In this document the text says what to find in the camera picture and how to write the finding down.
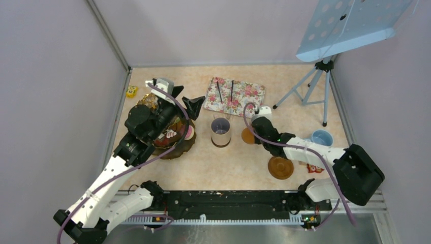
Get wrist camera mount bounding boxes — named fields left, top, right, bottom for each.
left=145, top=78, right=174, bottom=104
left=251, top=106, right=272, bottom=122

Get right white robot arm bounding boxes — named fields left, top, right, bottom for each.
left=251, top=115, right=385, bottom=209

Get yellow snack packet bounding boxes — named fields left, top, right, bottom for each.
left=126, top=85, right=139, bottom=98

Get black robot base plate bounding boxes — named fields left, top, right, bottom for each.
left=144, top=190, right=332, bottom=221

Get brown wooden lid coaster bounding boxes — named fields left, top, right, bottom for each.
left=268, top=157, right=294, bottom=180

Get pink frosted donut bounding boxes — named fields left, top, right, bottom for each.
left=184, top=126, right=195, bottom=140

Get grey tripod stand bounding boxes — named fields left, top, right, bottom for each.
left=272, top=56, right=334, bottom=127

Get light blue mug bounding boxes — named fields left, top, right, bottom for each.
left=304, top=130, right=334, bottom=147

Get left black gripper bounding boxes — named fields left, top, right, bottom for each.
left=148, top=85, right=205, bottom=141

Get dark wooden coaster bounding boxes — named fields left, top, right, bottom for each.
left=211, top=140, right=231, bottom=148

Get floral serving tray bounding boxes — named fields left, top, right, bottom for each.
left=202, top=77, right=266, bottom=118

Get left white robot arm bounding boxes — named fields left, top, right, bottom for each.
left=53, top=80, right=205, bottom=243

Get black handled steel tongs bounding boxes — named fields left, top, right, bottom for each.
left=215, top=78, right=234, bottom=120

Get red owl snack packet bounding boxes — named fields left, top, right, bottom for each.
left=299, top=162, right=325, bottom=173

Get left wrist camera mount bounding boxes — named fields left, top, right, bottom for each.
left=145, top=78, right=174, bottom=104

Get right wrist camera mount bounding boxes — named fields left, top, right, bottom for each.
left=251, top=106, right=272, bottom=122

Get light wooden coaster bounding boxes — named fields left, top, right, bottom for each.
left=241, top=128, right=256, bottom=145

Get blue perforated stand tray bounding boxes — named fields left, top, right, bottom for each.
left=296, top=0, right=419, bottom=62

